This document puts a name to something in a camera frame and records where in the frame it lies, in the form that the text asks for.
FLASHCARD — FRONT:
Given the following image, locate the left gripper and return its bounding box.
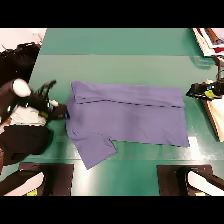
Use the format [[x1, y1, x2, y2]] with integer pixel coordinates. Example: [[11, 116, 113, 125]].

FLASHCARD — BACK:
[[49, 103, 71, 121]]

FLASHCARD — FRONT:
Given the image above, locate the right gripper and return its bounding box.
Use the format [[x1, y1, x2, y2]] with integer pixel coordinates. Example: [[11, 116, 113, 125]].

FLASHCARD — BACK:
[[185, 81, 215, 100]]

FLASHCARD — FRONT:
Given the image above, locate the purple shirt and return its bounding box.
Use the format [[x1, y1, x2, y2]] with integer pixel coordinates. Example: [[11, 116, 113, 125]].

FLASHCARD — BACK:
[[64, 80, 190, 171]]

